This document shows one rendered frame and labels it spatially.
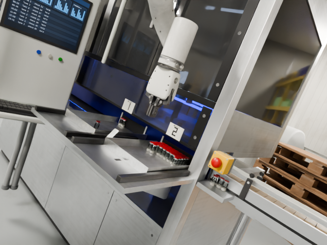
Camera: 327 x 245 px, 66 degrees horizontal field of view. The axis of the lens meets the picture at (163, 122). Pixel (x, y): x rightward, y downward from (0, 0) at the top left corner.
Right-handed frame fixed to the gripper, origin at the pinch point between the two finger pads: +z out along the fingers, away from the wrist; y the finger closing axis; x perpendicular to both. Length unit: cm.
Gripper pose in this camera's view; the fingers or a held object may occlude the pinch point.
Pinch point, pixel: (152, 111)
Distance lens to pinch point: 86.4
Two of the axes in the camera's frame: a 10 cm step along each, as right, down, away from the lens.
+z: -3.6, 9.2, 1.5
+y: -7.1, -3.8, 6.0
